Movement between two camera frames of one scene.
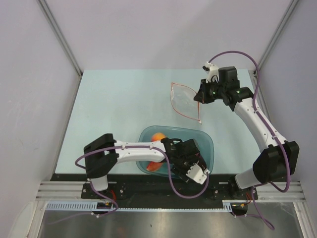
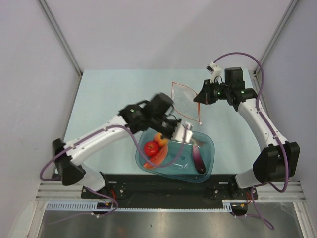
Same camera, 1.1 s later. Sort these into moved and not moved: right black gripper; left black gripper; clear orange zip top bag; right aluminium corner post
Moved: left black gripper
Not moved: right aluminium corner post; right black gripper; clear orange zip top bag
